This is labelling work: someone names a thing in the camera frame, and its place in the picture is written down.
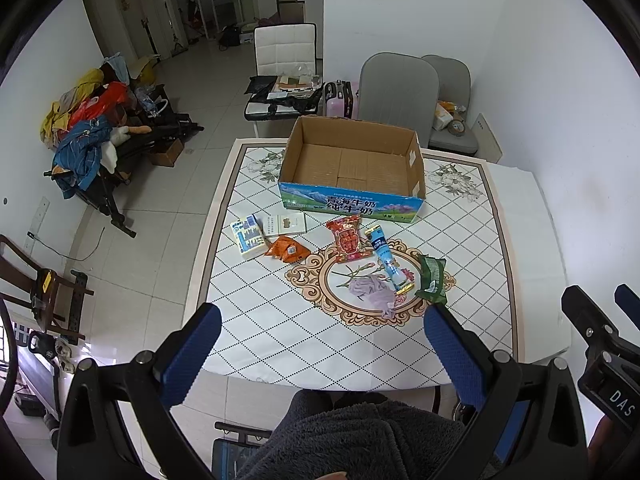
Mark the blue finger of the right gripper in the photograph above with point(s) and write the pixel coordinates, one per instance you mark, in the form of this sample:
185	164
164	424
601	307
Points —
627	300

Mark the green snack packet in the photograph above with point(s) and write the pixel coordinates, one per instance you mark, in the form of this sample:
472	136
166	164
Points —
432	280

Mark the red floral wet wipes pack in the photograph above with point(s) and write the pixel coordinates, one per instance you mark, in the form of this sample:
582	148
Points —
349	243

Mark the white padded chair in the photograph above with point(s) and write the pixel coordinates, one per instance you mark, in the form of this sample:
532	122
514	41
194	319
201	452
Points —
287	84

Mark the grey chair front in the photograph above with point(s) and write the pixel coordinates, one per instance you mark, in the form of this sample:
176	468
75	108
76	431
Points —
399	90

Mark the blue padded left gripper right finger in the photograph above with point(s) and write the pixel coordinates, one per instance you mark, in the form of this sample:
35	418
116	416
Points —
472	368

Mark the white box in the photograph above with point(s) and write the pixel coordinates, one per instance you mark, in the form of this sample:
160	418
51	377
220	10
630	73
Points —
284	224

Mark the pile of clothes on rack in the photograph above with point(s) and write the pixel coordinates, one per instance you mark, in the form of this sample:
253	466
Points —
87	124

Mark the grey chair rear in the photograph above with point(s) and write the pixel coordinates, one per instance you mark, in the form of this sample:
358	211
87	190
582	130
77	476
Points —
450	132

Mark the pink suitcase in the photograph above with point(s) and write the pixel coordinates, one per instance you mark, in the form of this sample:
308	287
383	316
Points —
341	98

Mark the lilac soft cloth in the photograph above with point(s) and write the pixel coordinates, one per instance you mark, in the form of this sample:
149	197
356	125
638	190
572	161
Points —
373	295

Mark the orange snack packet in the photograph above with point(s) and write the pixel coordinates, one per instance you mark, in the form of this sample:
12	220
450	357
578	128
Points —
287	250

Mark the cardboard box with blue print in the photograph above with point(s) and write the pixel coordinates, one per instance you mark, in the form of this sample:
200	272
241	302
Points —
343	166

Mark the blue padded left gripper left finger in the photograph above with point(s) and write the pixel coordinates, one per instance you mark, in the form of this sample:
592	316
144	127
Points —
180	357

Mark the dark wooden chair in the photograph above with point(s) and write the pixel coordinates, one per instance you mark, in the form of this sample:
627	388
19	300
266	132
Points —
42	287

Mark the white patterned tablecloth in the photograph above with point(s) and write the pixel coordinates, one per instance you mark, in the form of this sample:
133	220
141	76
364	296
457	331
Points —
307	325

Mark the light blue tube pack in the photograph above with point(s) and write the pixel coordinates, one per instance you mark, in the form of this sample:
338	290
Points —
400	281

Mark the grey chair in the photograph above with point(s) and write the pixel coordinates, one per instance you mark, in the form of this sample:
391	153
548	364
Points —
399	90
450	132

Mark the small cardboard box on floor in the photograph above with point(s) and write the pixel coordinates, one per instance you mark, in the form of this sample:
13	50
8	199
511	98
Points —
166	154

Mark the blue white tissue pack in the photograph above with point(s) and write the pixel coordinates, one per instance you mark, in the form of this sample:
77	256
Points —
248	237

